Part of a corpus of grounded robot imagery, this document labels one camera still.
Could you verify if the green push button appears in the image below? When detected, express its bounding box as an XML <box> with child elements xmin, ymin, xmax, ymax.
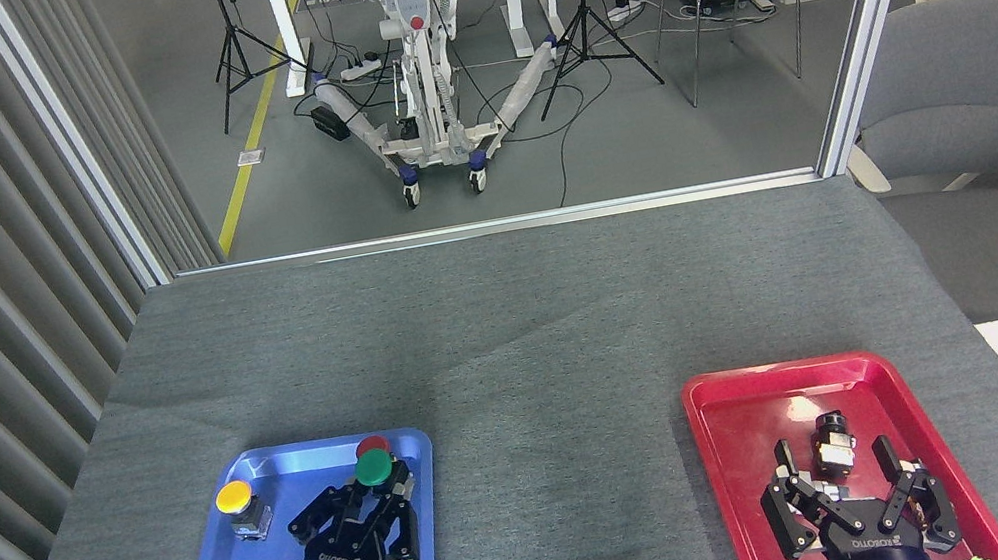
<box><xmin>350</xmin><ymin>444</ymin><xmax>403</xmax><ymax>495</ymax></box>

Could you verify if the white orange switch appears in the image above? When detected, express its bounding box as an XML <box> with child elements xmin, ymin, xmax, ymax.
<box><xmin>799</xmin><ymin>474</ymin><xmax>847</xmax><ymax>508</ymax></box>

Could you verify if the yellow push button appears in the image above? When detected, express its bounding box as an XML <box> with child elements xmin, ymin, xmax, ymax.
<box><xmin>212</xmin><ymin>475</ymin><xmax>277</xmax><ymax>547</ymax></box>

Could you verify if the silver frame rail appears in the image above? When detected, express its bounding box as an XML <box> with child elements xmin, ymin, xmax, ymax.
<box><xmin>173</xmin><ymin>163</ymin><xmax>823</xmax><ymax>289</ymax></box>

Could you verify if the silver frame post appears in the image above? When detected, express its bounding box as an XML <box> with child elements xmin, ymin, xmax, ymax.
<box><xmin>0</xmin><ymin>0</ymin><xmax>176</xmax><ymax>310</ymax></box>
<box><xmin>789</xmin><ymin>0</ymin><xmax>982</xmax><ymax>179</ymax></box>

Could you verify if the black knob switch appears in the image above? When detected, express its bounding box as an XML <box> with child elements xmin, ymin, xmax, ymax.
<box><xmin>808</xmin><ymin>409</ymin><xmax>863</xmax><ymax>483</ymax></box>

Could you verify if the grey office chair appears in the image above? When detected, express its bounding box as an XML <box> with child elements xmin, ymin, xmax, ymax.
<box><xmin>823</xmin><ymin>0</ymin><xmax>998</xmax><ymax>341</ymax></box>

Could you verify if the grey table cloth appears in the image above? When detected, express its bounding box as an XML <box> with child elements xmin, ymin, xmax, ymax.
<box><xmin>0</xmin><ymin>141</ymin><xmax>998</xmax><ymax>560</ymax></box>

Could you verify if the black power adapter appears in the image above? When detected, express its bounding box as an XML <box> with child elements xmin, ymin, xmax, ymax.
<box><xmin>310</xmin><ymin>103</ymin><xmax>353</xmax><ymax>146</ymax></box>

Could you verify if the black tripod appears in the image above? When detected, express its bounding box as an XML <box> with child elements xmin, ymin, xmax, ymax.
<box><xmin>521</xmin><ymin>0</ymin><xmax>669</xmax><ymax>122</ymax></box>
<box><xmin>202</xmin><ymin>0</ymin><xmax>321</xmax><ymax>134</ymax></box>

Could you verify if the red plastic tray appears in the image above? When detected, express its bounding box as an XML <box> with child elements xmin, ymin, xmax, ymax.
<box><xmin>678</xmin><ymin>328</ymin><xmax>998</xmax><ymax>560</ymax></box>

